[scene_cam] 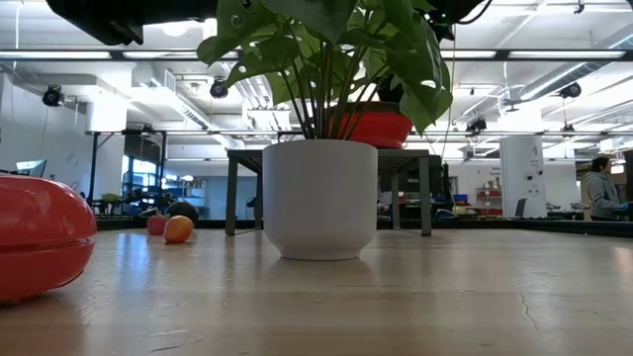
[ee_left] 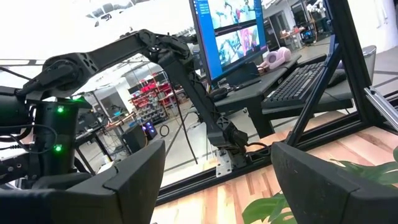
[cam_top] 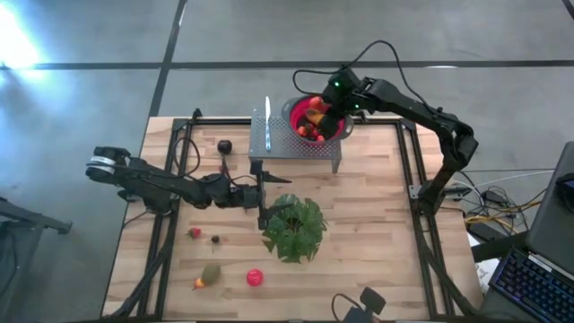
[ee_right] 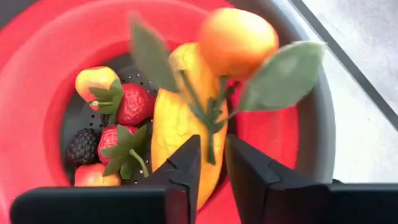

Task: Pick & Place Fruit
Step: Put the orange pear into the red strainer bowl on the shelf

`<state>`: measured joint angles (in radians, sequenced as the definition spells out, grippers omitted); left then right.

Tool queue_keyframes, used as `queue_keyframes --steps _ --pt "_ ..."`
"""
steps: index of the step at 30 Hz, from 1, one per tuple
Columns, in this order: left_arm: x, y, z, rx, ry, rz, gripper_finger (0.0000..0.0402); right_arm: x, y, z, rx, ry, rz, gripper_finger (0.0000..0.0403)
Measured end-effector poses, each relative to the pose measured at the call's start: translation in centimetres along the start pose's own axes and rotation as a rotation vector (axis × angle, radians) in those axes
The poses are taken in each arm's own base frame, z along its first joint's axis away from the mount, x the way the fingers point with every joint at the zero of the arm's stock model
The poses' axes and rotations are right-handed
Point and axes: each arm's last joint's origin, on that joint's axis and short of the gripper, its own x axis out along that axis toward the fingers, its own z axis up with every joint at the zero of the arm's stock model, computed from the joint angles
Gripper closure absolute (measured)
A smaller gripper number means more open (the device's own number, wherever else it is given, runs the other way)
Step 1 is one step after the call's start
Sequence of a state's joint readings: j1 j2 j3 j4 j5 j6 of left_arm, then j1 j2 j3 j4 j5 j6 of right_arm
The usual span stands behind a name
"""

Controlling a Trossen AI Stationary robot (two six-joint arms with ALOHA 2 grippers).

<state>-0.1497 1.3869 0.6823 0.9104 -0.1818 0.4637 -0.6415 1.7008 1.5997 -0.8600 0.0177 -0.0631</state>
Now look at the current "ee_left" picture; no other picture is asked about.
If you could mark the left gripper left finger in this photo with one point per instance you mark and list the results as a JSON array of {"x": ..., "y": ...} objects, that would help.
[{"x": 130, "y": 193}]

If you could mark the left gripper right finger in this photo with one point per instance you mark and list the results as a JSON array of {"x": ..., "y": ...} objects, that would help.
[{"x": 317, "y": 193}]

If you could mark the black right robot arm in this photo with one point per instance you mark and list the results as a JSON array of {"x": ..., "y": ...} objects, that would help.
[{"x": 192, "y": 87}]

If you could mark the black computer tower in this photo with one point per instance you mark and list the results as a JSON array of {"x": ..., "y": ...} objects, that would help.
[{"x": 133, "y": 138}]

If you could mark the monstera plant in white pot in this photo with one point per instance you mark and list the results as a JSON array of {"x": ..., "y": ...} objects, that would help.
[{"x": 264, "y": 208}]

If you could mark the black computer with purple lights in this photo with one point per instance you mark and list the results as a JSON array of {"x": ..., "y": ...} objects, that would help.
[{"x": 150, "y": 129}]

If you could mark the shelving with red bins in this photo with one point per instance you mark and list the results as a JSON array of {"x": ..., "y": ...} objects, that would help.
[{"x": 149, "y": 96}]

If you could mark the silver metal bar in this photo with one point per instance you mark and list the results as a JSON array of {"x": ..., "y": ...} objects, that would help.
[{"x": 382, "y": 109}]

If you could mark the black backlit keyboard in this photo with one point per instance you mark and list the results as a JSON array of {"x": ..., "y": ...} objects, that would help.
[{"x": 295, "y": 87}]

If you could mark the black computer mouse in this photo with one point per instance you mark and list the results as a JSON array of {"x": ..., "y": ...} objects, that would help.
[{"x": 337, "y": 77}]

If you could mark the dark computer desk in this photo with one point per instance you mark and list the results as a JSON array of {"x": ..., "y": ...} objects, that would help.
[{"x": 248, "y": 96}]

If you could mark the pink headphones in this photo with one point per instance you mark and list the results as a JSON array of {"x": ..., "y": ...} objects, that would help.
[{"x": 278, "y": 57}]

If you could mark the grey waste bin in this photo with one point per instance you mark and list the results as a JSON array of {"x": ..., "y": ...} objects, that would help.
[{"x": 370, "y": 62}]

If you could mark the computer monitor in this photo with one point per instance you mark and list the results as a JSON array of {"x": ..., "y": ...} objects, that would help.
[{"x": 230, "y": 37}]

